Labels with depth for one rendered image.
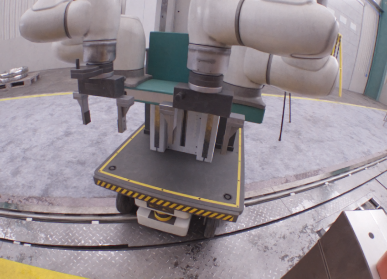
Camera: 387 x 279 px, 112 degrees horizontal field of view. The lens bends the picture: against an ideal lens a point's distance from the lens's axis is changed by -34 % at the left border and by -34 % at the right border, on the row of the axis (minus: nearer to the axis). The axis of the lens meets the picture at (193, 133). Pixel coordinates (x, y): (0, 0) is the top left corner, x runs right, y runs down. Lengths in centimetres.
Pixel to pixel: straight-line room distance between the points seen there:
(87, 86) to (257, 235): 107
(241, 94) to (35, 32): 63
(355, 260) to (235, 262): 75
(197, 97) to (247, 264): 86
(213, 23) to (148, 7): 528
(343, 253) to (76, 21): 73
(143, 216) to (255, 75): 79
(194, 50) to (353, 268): 50
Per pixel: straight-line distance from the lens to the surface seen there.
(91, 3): 50
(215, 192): 87
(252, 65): 63
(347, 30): 1122
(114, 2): 51
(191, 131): 101
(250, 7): 35
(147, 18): 559
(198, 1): 39
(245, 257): 108
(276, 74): 62
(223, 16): 36
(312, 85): 60
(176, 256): 102
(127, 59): 77
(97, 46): 50
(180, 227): 96
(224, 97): 42
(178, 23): 93
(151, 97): 73
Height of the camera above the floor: 92
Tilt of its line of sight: 28 degrees down
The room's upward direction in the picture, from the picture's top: 7 degrees clockwise
